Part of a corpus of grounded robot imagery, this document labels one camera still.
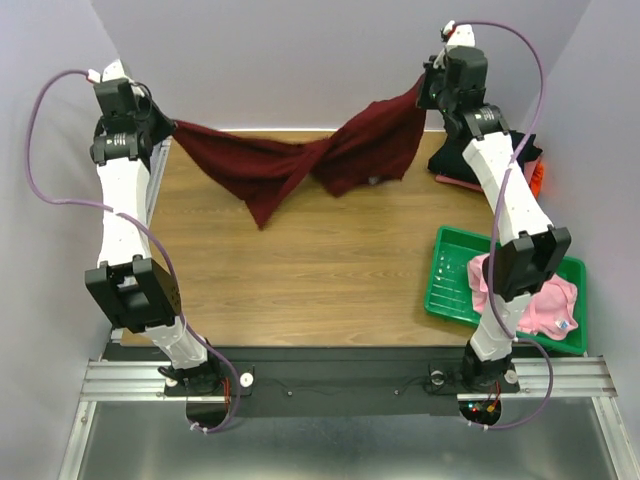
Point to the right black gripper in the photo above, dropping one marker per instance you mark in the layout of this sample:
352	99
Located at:
430	91

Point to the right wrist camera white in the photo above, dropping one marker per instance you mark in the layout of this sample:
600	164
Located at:
454	36

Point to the folded black t shirt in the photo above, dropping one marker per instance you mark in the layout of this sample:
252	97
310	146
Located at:
475	161

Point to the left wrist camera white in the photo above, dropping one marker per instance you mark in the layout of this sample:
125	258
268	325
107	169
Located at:
116	70

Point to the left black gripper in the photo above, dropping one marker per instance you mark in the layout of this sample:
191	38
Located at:
161	122

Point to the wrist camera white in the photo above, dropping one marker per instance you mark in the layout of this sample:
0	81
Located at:
116	70
454	36

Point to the aluminium frame rail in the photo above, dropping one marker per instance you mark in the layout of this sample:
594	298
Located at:
538	379

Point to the green plastic tray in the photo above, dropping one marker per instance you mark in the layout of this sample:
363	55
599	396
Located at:
449	294

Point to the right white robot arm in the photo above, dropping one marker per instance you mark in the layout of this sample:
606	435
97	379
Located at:
526	248

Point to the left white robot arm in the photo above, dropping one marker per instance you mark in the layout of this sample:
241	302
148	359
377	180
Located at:
193	367

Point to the left side aluminium rail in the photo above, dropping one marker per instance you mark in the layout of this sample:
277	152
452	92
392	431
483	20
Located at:
155	175

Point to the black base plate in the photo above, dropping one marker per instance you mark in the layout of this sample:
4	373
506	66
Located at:
302	382

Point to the folded orange t shirt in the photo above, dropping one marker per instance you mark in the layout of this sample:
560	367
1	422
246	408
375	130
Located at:
534	173

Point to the folded salmon pink t shirt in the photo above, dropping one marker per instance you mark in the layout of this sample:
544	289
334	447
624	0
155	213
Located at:
447	180

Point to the maroon t shirt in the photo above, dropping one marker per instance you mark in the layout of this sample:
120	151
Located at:
379	142

